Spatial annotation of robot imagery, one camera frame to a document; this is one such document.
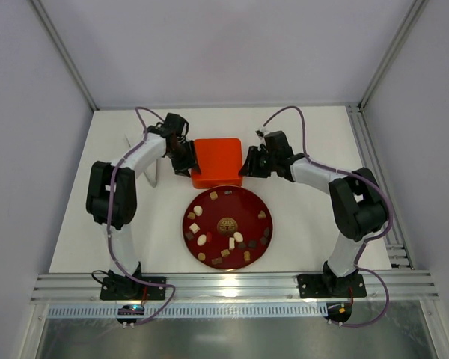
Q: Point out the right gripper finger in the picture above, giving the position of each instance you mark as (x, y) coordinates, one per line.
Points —
(261, 168)
(248, 169)

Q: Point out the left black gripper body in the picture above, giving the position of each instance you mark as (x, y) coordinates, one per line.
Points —
(183, 161)

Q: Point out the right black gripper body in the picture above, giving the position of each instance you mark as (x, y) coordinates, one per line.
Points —
(257, 164)

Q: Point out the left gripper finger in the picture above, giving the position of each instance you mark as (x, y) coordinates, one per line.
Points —
(181, 167)
(192, 157)

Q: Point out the orange box lid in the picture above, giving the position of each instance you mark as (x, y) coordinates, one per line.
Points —
(219, 155)

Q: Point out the orange chocolate box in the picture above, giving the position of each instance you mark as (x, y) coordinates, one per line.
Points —
(210, 180)

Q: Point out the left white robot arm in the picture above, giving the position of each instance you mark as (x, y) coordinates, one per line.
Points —
(112, 199)

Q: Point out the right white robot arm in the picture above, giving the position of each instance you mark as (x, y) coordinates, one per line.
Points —
(361, 211)

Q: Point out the tan heart chocolate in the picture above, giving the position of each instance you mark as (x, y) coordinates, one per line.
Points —
(261, 214)

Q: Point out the white rounded triangle chocolate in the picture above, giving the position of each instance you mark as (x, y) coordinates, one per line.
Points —
(198, 210)

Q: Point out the white square chocolate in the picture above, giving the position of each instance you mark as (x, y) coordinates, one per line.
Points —
(194, 228)

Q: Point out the white swirl round chocolate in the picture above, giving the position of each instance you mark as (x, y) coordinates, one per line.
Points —
(238, 237)

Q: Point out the white swirl oval chocolate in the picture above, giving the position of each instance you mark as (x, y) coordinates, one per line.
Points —
(202, 239)

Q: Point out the brown marbled bar chocolate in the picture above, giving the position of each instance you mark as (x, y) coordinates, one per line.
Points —
(216, 261)

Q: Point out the round red tray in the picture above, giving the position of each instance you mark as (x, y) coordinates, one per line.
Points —
(235, 210)

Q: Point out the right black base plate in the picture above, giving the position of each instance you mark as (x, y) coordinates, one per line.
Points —
(326, 285)

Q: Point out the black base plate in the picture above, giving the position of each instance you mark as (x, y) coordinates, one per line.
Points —
(153, 289)
(326, 285)

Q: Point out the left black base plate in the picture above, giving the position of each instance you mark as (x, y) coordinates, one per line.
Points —
(153, 289)

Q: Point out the slotted cable duct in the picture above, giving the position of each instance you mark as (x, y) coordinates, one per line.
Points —
(188, 310)

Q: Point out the aluminium rail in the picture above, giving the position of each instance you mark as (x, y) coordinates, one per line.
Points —
(226, 287)

